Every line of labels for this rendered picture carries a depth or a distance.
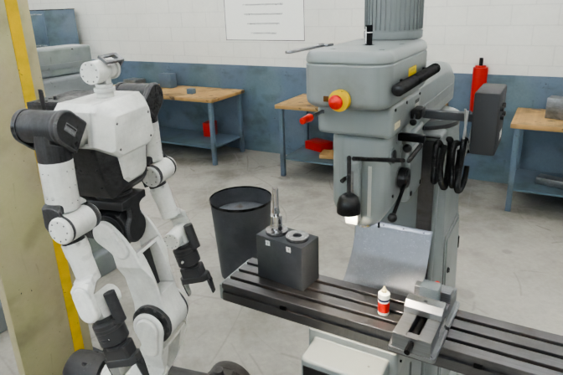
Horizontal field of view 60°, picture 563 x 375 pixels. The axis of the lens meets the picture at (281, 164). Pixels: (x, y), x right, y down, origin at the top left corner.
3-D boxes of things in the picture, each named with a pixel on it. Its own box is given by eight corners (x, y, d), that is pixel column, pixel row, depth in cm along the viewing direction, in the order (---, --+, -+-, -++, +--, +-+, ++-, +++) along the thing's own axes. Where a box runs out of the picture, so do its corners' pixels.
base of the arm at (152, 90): (113, 124, 172) (101, 95, 165) (131, 105, 182) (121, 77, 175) (151, 125, 168) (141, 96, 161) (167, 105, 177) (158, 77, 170)
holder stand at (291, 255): (302, 292, 188) (301, 245, 182) (257, 275, 201) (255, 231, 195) (319, 278, 197) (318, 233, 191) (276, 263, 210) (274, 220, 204)
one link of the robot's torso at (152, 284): (140, 350, 167) (80, 228, 158) (166, 319, 183) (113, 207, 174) (175, 344, 161) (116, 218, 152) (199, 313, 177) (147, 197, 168)
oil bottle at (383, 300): (387, 317, 172) (388, 290, 168) (375, 314, 174) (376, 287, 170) (390, 311, 175) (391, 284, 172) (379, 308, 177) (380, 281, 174)
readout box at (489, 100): (498, 157, 162) (504, 94, 155) (468, 154, 166) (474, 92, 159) (504, 141, 178) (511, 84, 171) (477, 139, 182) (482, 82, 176)
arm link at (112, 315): (89, 338, 144) (73, 304, 142) (111, 317, 154) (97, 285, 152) (118, 334, 140) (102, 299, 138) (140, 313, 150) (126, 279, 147)
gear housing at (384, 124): (392, 141, 143) (394, 106, 140) (316, 132, 155) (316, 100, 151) (420, 115, 171) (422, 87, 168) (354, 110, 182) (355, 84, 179)
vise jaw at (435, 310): (441, 322, 157) (442, 312, 156) (403, 311, 163) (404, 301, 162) (446, 312, 162) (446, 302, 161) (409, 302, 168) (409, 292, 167)
